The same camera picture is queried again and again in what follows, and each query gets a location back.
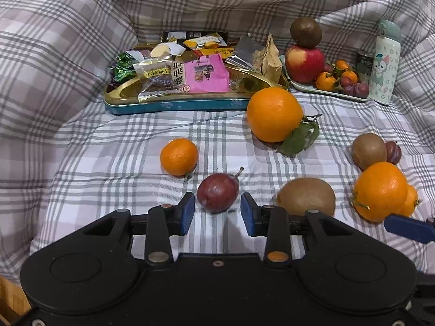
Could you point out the white cartoon print bottle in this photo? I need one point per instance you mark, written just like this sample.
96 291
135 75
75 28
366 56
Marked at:
384 64

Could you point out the light green fruit tray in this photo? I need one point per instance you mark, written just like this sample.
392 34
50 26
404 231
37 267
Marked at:
307 86

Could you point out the brown kiwi fruit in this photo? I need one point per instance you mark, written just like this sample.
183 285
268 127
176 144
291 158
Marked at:
306 197
368 151
306 32

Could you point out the green foil candy wrapper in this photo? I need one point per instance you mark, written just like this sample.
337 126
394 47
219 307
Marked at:
123 68

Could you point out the small mandarin orange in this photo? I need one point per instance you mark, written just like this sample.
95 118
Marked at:
325 81
350 76
342 65
179 157
412 200

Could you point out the brown paper snack packet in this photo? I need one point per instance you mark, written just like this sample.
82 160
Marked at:
270 61

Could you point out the gold and blue snack tin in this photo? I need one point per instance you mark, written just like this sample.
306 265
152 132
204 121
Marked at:
176 103

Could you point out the red apple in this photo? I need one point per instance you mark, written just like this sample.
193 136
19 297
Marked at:
304 64

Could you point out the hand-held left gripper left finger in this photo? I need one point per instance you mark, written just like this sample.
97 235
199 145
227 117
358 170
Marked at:
186 214

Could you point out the clear packet with yellow label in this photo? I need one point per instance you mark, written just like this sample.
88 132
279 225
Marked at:
154 76

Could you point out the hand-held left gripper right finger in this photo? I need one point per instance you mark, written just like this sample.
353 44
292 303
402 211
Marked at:
249 214

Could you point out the dark glass jar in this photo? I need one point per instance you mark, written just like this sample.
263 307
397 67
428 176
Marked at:
363 64

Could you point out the grey plaid blanket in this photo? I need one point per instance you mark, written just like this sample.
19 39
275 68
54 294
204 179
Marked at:
102 142

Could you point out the dark red plum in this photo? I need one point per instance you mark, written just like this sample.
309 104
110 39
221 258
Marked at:
394 152
217 193
328 68
361 90
346 86

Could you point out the white and black snack packet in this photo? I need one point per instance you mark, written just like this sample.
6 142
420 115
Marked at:
176 73

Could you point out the yellow snack packet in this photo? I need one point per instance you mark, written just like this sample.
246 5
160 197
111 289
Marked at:
202 41

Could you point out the orange snack packet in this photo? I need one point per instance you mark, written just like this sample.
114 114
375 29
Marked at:
217 53

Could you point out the white round pastry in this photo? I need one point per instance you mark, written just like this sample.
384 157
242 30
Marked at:
159 50

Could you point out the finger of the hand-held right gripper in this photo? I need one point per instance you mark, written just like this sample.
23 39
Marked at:
406 228

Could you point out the large orange with leaves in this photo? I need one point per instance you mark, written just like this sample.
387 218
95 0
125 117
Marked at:
273 113

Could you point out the pink snack packet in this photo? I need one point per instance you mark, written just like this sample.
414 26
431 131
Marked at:
207 74

